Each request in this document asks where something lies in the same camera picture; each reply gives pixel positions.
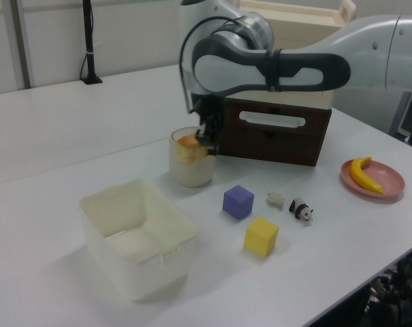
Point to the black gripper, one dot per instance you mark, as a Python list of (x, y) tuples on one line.
[(213, 112)]

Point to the toasted bread slice toy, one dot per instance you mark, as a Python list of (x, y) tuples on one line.
[(188, 150)]

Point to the cream plastic basket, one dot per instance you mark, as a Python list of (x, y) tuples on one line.
[(137, 245)]

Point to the beige lidded trash bin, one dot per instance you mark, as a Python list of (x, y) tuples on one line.
[(192, 175)]

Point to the purple foam cube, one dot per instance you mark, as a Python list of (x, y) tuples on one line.
[(238, 204)]

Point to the dark brown wooden drawer box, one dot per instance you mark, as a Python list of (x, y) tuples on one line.
[(277, 143)]

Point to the small white crumpled figurine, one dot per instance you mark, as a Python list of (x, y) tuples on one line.
[(275, 199)]

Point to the yellow foam cube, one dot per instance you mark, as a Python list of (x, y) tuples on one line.
[(260, 238)]

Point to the black white panda figurine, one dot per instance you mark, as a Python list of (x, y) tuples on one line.
[(299, 208)]

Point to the yellow toy banana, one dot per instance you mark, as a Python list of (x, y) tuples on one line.
[(360, 175)]

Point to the black pole stand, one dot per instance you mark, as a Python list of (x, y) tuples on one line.
[(89, 41)]

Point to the pink plate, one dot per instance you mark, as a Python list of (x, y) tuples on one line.
[(389, 180)]

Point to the grey white computer case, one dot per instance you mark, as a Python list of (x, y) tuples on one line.
[(411, 119)]

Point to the black clutter under table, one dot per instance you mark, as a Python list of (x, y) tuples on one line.
[(403, 289)]

